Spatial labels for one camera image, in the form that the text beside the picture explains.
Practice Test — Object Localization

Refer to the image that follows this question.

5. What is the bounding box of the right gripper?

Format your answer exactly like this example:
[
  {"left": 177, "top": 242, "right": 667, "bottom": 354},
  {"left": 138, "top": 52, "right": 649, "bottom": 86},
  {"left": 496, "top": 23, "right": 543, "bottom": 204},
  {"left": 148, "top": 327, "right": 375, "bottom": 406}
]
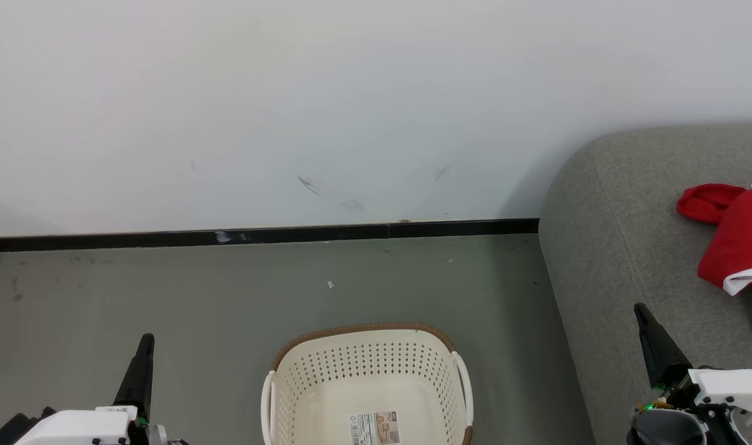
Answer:
[{"left": 626, "top": 302, "right": 752, "bottom": 445}]

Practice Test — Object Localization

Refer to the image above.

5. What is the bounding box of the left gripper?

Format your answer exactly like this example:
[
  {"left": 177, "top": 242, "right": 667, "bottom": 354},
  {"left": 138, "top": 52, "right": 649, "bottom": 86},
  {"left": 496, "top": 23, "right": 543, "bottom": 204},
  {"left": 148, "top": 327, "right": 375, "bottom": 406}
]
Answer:
[{"left": 14, "top": 334, "right": 188, "bottom": 445}]

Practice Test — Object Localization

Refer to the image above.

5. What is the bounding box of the red garment with white stripes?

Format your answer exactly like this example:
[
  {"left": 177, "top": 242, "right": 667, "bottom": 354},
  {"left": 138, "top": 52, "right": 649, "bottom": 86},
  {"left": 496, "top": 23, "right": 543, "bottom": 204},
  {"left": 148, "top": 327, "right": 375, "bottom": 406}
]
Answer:
[{"left": 677, "top": 173, "right": 752, "bottom": 296}]

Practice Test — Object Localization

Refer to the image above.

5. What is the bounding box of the cream laundry basket brown rim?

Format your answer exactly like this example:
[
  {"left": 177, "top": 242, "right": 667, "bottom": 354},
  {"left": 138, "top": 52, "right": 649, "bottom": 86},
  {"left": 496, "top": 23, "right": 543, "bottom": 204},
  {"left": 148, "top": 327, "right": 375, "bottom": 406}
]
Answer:
[{"left": 260, "top": 321, "right": 475, "bottom": 445}]

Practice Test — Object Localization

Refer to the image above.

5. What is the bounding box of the grey fabric sofa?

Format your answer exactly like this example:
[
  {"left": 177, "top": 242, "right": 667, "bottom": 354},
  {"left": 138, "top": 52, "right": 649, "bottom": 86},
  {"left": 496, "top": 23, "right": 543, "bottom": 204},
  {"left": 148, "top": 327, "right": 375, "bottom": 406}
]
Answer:
[{"left": 538, "top": 124, "right": 752, "bottom": 445}]

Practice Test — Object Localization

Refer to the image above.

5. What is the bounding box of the dark baseboard strip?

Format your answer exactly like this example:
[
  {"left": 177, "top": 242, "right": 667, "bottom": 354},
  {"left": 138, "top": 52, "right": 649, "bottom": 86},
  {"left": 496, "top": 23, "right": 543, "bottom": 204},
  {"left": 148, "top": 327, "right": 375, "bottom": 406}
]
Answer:
[{"left": 0, "top": 218, "right": 540, "bottom": 253}]

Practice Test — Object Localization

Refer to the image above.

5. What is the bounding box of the paper product label sticker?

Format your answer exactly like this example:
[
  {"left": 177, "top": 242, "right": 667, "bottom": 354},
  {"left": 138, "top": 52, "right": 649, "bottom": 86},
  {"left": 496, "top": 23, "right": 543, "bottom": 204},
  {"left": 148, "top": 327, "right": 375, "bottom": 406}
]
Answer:
[{"left": 349, "top": 411, "right": 402, "bottom": 445}]

